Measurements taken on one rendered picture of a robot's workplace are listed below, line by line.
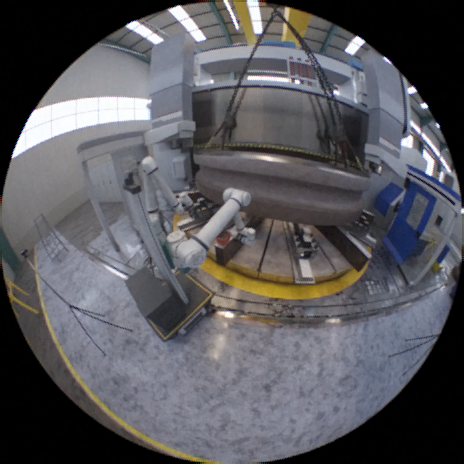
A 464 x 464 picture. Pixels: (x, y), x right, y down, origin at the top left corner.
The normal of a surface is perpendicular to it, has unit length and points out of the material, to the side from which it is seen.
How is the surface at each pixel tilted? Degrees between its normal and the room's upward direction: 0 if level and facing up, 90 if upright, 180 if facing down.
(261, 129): 90
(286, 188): 90
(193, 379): 0
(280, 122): 90
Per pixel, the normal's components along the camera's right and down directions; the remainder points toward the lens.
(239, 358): -0.01, -0.80
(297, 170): -0.26, 0.58
